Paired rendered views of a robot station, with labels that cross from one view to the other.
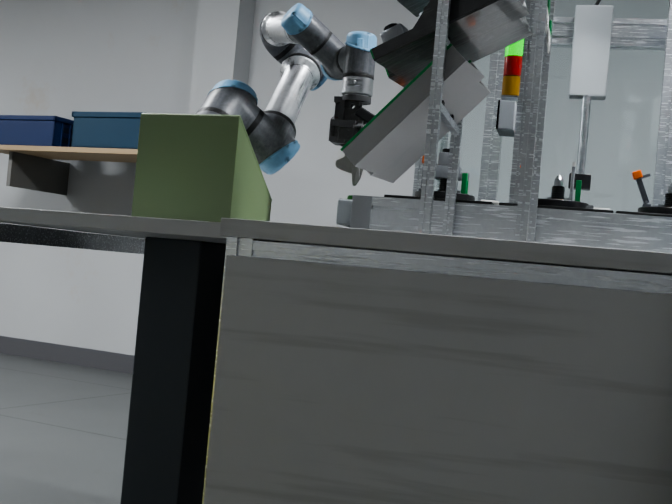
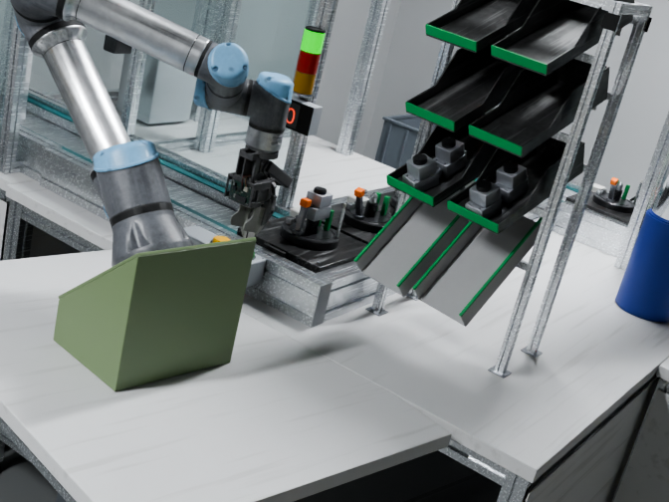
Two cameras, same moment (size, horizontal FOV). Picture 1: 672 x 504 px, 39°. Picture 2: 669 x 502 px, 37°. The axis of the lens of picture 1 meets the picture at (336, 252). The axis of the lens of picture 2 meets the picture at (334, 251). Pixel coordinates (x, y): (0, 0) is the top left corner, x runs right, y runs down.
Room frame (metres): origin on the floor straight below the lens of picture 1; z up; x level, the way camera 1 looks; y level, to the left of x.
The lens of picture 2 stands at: (1.54, 1.85, 1.77)
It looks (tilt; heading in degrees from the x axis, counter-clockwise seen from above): 20 degrees down; 286
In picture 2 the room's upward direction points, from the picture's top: 14 degrees clockwise
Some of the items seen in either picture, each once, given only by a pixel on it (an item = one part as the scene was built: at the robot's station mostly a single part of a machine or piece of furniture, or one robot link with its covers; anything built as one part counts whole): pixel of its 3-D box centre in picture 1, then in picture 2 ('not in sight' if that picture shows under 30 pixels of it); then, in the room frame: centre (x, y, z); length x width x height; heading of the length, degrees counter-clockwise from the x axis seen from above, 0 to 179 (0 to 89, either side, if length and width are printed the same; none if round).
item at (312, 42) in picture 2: (515, 47); (313, 41); (2.38, -0.40, 1.39); 0.05 x 0.05 x 0.05
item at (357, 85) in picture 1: (357, 88); (265, 138); (2.29, -0.02, 1.23); 0.08 x 0.08 x 0.05
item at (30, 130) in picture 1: (44, 135); not in sight; (6.14, 1.93, 1.48); 0.49 x 0.37 x 0.19; 64
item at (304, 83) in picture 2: (512, 87); (304, 82); (2.38, -0.40, 1.29); 0.05 x 0.05 x 0.05
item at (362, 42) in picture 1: (359, 56); (270, 102); (2.30, -0.01, 1.31); 0.09 x 0.08 x 0.11; 25
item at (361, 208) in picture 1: (398, 228); (174, 227); (2.53, -0.16, 0.91); 0.89 x 0.06 x 0.11; 166
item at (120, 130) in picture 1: (128, 135); not in sight; (5.85, 1.33, 1.50); 0.56 x 0.41 x 0.22; 64
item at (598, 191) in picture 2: not in sight; (617, 192); (1.63, -1.47, 1.01); 0.24 x 0.24 x 0.13; 76
